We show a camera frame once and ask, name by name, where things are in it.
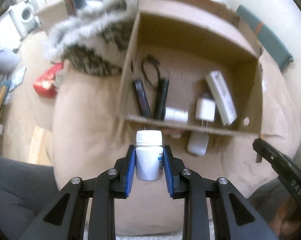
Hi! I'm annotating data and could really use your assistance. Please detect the white pill bottle blue label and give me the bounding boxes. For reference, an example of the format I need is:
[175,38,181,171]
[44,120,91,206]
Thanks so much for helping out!
[135,130,164,181]

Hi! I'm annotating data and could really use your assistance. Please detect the white earbuds case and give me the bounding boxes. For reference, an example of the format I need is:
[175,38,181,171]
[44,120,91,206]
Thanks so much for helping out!
[187,131,209,156]

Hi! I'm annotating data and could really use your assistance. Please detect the white small bottle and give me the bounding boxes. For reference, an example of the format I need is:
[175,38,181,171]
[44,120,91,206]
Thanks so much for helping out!
[164,107,189,123]

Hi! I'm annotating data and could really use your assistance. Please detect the white wall charger plug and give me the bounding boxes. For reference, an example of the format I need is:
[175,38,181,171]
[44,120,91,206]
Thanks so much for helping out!
[195,98,216,126]

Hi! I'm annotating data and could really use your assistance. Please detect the white remote control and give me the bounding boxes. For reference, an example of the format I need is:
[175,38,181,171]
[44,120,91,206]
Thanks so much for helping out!
[205,70,237,126]

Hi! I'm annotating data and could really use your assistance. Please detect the black stick device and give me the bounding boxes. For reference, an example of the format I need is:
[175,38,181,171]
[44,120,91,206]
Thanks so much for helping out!
[153,79,170,120]

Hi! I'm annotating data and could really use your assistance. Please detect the black red flat device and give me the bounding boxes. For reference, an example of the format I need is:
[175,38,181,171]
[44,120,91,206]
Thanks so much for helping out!
[133,79,151,118]

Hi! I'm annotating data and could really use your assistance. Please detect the open cardboard box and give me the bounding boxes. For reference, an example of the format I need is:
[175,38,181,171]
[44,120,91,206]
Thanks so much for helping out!
[118,0,263,136]

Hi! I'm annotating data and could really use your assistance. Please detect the red snack packet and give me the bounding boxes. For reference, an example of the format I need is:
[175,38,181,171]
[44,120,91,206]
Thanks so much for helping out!
[33,62,64,99]

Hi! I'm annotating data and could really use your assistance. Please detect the leopard print fluffy blanket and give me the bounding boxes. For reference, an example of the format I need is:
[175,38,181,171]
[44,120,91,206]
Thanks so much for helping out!
[46,0,138,77]

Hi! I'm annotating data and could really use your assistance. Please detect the teal cushion with orange stripe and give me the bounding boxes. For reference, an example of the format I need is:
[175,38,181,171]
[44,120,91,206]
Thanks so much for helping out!
[236,5,294,72]

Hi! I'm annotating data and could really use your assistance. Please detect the grey stuffed plastic bag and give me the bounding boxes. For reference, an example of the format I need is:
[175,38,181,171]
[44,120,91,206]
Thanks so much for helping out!
[0,49,21,75]

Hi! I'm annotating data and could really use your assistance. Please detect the white washing machine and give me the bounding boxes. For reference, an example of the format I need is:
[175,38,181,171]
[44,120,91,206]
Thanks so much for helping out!
[9,0,39,39]

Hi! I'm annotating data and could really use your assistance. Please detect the black cable loop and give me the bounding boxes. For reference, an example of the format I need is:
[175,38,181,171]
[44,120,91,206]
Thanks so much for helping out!
[141,55,162,91]

